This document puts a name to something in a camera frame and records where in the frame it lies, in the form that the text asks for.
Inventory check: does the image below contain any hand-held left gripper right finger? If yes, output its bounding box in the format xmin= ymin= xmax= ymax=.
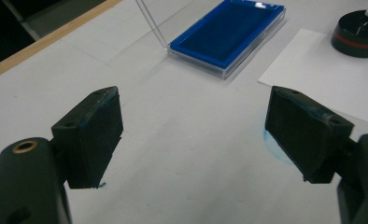
xmin=264 ymin=86 xmax=358 ymax=184

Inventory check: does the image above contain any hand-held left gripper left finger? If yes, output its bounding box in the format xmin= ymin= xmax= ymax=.
xmin=50 ymin=86 xmax=124 ymax=189

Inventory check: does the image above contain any blue ink pad clear case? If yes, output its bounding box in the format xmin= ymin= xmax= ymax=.
xmin=134 ymin=0 xmax=288 ymax=81

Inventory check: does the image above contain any white paper sheet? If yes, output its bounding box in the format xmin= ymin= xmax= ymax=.
xmin=257 ymin=28 xmax=368 ymax=128

